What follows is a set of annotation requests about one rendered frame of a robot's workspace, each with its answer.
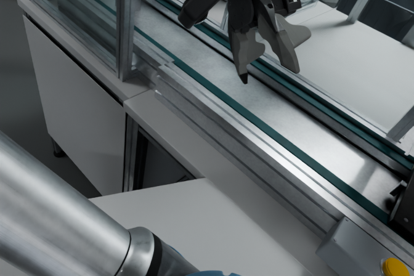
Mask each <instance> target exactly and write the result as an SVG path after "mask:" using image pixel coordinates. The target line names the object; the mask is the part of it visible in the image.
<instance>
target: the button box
mask: <svg viewBox="0 0 414 276"><path fill-rule="evenodd" d="M315 253H316V255H317V256H318V257H319V258H321V259H322V260H323V261H324V262H325V263H327V264H328V265H329V266H330V267H331V268H332V269H333V270H334V271H335V272H337V273H338V274H339V275H340V276H386V274H385V273H384V270H383V262H384V261H385V260H387V259H388V258H396V259H398V260H399V261H400V262H402V261H401V260H400V259H399V258H397V257H396V256H395V255H393V254H392V253H391V252H390V251H388V250H387V249H386V248H385V247H384V246H382V245H381V244H380V243H378V242H377V241H376V240H375V239H373V238H372V237H371V236H369V234H367V233H366V232H364V231H363V230H362V229H361V228H360V227H358V226H357V225H355V224H354V223H353V222H352V221H351V220H349V219H348V218H347V217H345V216H344V217H343V218H342V219H341V220H340V221H338V222H337V223H336V224H335V225H334V226H333V227H332V228H331V229H330V230H329V231H328V233H327V234H326V236H325V238H324V239H323V240H322V242H321V244H320V245H319V247H318V248H317V250H316V252H315ZM402 263H403V264H404V265H405V266H406V268H407V269H408V271H409V274H410V276H414V270H413V269H411V268H410V267H409V266H408V265H406V264H405V263H404V262H402Z"/></svg>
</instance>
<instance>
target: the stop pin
mask: <svg viewBox="0 0 414 276"><path fill-rule="evenodd" d="M406 186H407V183H405V182H404V181H401V182H399V183H398V184H397V185H396V186H395V187H394V188H393V189H391V191H390V192H389V193H390V194H391V195H392V196H396V195H397V194H398V193H399V192H401V191H402V190H403V189H404V188H406Z"/></svg>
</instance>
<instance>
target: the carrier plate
mask: <svg viewBox="0 0 414 276"><path fill-rule="evenodd" d="M405 183H407V186H406V188H404V189H403V190H402V191H401V193H400V196H399V198H398V200H397V203H396V205H395V207H394V209H393V211H392V214H391V216H390V218H389V220H388V223H387V225H389V226H390V227H392V228H393V229H394V230H395V231H397V232H398V233H400V234H401V235H402V236H403V237H405V238H406V239H407V240H408V241H410V242H411V243H413V244H414V168H413V169H411V171H410V174H409V175H408V178H407V180H406V182H405Z"/></svg>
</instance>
